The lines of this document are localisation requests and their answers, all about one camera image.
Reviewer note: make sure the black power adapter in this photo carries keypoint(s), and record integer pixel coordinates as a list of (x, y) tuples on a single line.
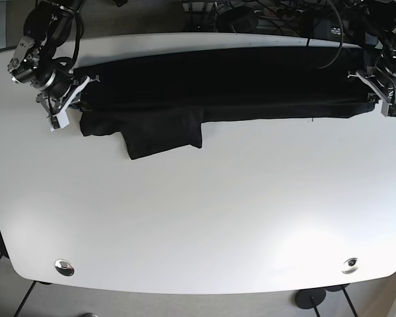
[(237, 20)]

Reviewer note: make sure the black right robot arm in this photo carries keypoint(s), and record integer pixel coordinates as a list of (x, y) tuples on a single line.
[(46, 28)]

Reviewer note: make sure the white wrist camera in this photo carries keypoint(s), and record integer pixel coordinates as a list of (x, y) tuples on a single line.
[(58, 121), (388, 109)]

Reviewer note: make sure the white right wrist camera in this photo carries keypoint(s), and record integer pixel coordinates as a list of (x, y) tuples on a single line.
[(58, 121)]

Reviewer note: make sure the black T-shirt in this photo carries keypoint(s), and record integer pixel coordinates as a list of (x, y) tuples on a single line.
[(159, 102)]

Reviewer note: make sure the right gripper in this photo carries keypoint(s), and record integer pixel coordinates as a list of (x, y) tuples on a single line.
[(53, 78)]

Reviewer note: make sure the black round stand base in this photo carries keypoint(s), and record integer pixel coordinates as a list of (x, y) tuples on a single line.
[(309, 298)]

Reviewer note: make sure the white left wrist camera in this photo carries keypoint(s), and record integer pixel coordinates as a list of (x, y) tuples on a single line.
[(388, 109)]

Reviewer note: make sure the left chrome table grommet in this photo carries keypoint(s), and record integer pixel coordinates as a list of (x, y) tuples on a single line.
[(64, 267)]

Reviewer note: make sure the chrome table grommet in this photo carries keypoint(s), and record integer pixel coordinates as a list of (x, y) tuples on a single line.
[(350, 266), (64, 267)]

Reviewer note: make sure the black electronics box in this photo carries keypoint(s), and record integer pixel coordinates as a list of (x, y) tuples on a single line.
[(320, 28)]

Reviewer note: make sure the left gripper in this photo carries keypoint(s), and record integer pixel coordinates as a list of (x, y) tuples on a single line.
[(379, 73)]

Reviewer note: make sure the grey sneaker shoe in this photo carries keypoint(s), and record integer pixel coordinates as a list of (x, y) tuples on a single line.
[(89, 314)]

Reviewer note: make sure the right chrome table grommet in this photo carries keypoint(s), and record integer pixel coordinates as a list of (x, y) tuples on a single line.
[(350, 266)]

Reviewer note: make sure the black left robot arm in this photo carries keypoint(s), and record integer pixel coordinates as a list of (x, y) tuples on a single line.
[(370, 25)]

